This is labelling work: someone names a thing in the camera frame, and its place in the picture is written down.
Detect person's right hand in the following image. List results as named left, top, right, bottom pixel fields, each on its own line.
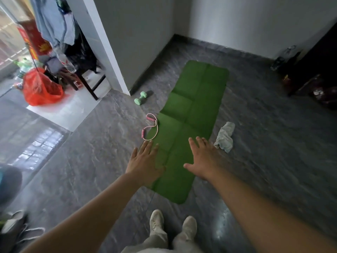
left=183, top=137, right=221, bottom=181

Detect person's left hand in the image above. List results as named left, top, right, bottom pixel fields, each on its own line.
left=125, top=140, right=165, bottom=186

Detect person's left forearm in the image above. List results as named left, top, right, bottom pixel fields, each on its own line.
left=20, top=172, right=148, bottom=253

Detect person's right forearm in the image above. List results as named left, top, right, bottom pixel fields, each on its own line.
left=203, top=169, right=337, bottom=253

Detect white crumpled towel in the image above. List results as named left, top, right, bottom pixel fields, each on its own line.
left=213, top=122, right=236, bottom=153

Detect green yoga mat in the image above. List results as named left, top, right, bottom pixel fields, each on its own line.
left=146, top=60, right=230, bottom=205

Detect mint green dumbbell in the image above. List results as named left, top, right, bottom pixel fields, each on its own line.
left=134, top=91, right=148, bottom=106

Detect person's right white shoe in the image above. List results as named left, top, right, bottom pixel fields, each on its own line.
left=182, top=216, right=197, bottom=241

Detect person's white shoe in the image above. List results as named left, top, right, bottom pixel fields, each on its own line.
left=182, top=216, right=197, bottom=241
left=150, top=209, right=165, bottom=235

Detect person's left white shoe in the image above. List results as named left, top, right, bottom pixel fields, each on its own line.
left=150, top=209, right=165, bottom=235

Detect person's light trousers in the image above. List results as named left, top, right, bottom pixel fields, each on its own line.
left=121, top=229, right=205, bottom=253

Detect dark wooden chair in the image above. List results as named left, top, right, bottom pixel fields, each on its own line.
left=45, top=60, right=106, bottom=101

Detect red plastic bag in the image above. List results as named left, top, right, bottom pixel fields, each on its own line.
left=22, top=68, right=64, bottom=107

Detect clear plastic bottle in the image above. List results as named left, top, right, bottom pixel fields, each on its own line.
left=56, top=51, right=77, bottom=74

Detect black hanging garment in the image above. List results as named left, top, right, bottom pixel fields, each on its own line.
left=64, top=23, right=98, bottom=74

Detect clear glass bottle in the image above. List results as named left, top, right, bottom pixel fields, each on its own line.
left=270, top=45, right=297, bottom=71

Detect dark grey round stool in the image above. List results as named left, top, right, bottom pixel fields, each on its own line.
left=0, top=165, right=23, bottom=207

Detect dark glossy bag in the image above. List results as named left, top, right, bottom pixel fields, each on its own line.
left=295, top=74, right=337, bottom=110

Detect grey sneaker with white laces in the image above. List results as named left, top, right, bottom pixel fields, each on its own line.
left=0, top=210, right=46, bottom=244

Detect green plastic bottle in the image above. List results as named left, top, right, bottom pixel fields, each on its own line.
left=14, top=58, right=34, bottom=80

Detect dark wooden cabinet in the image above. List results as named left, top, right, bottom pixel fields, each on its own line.
left=286, top=23, right=337, bottom=98

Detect red cardboard box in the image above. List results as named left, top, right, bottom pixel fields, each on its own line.
left=17, top=19, right=53, bottom=61

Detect hanging blue-grey garment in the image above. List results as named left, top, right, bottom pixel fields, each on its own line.
left=29, top=0, right=77, bottom=48

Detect pink resistance pull rope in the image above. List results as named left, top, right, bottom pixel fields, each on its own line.
left=141, top=113, right=159, bottom=141

